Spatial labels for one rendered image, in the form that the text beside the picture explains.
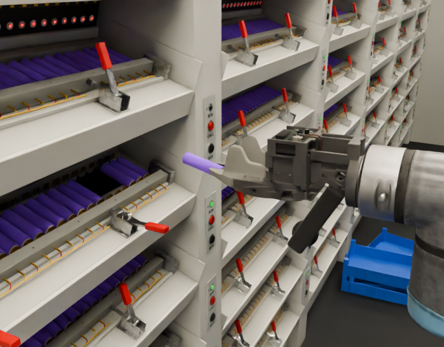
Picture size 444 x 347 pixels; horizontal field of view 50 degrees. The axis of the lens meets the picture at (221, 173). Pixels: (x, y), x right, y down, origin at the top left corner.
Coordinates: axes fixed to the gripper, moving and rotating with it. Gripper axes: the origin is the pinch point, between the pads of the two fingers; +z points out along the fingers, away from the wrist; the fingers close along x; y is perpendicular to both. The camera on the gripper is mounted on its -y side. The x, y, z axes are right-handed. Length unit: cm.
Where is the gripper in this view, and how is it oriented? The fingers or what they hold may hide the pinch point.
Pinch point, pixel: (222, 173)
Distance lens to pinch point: 69.8
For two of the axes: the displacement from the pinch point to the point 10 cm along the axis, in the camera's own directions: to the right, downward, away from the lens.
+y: -0.3, -9.4, -3.5
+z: -8.8, -1.4, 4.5
